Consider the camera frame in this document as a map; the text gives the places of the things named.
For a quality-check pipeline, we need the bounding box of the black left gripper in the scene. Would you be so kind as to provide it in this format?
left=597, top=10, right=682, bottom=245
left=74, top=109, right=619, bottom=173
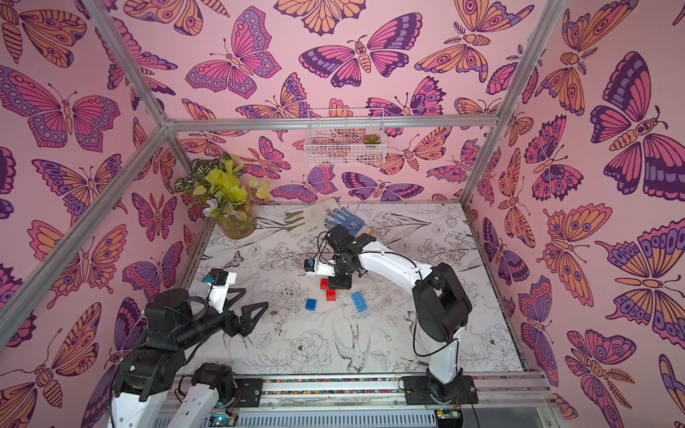
left=176, top=286, right=269, bottom=351

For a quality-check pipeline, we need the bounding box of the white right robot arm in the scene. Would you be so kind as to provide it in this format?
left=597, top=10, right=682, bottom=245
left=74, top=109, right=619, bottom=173
left=316, top=225, right=473, bottom=403

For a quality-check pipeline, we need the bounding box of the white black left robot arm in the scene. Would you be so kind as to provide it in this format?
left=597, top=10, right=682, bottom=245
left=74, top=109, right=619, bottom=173
left=108, top=288, right=269, bottom=427

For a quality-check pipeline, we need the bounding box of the long blue lego brick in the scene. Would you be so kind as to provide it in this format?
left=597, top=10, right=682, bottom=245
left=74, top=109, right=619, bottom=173
left=351, top=292, right=367, bottom=313

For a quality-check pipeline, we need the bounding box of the blue dotted work glove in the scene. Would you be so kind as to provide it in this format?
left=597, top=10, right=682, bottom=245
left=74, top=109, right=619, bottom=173
left=324, top=207, right=376, bottom=237

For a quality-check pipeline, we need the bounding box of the white green work glove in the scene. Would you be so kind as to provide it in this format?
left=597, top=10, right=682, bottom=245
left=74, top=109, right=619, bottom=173
left=284, top=199, right=339, bottom=234

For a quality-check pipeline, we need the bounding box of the potted plant in glass vase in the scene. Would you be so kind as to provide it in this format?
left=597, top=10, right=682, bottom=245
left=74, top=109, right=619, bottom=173
left=174, top=154, right=270, bottom=240

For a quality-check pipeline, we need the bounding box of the small green item in basket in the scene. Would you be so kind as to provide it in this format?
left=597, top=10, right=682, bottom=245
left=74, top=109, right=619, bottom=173
left=363, top=135, right=381, bottom=146

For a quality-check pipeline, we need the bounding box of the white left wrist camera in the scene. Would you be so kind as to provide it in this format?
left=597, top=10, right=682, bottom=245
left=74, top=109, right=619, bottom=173
left=204, top=269, right=237, bottom=313

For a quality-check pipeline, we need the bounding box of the white wire basket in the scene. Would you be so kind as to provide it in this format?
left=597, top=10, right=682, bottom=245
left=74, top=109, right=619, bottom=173
left=303, top=107, right=387, bottom=168

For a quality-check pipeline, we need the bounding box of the aluminium frame profile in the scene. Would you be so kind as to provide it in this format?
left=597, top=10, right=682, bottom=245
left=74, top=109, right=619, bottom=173
left=1, top=1, right=567, bottom=345

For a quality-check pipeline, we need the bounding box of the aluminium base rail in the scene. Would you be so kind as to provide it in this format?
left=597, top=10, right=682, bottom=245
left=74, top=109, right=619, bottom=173
left=114, top=371, right=558, bottom=428

